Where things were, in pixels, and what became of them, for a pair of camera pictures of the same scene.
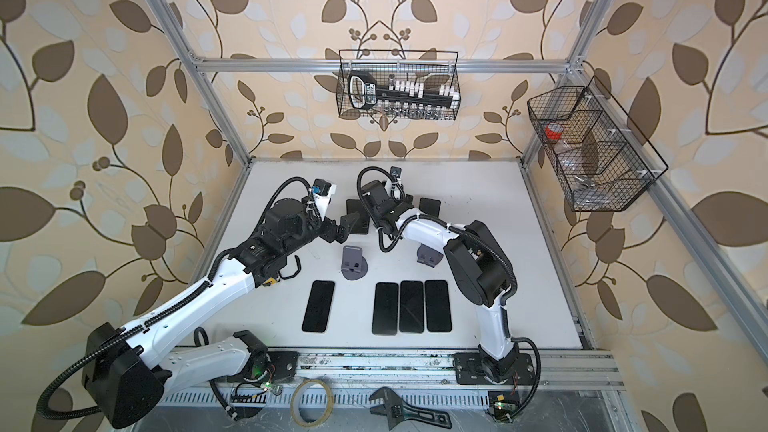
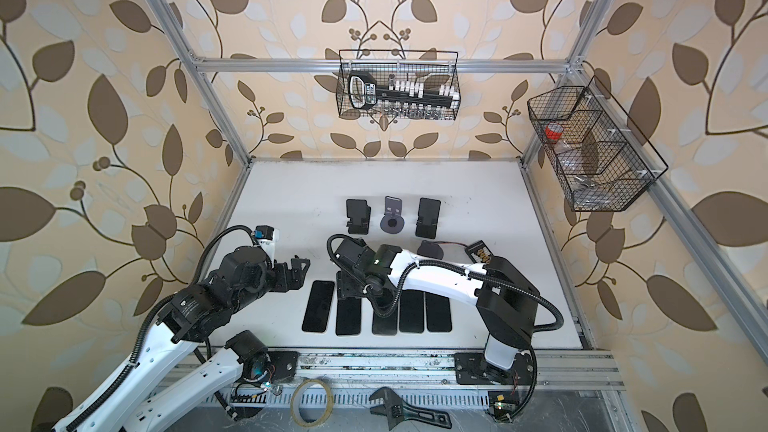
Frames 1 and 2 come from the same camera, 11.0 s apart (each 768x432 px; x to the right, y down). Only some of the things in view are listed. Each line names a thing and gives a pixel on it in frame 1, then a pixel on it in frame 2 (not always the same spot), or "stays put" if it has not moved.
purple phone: [385, 309] stays put
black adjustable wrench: [395, 410] stays put
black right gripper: [407, 202] to [343, 285]
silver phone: [318, 306] stays put
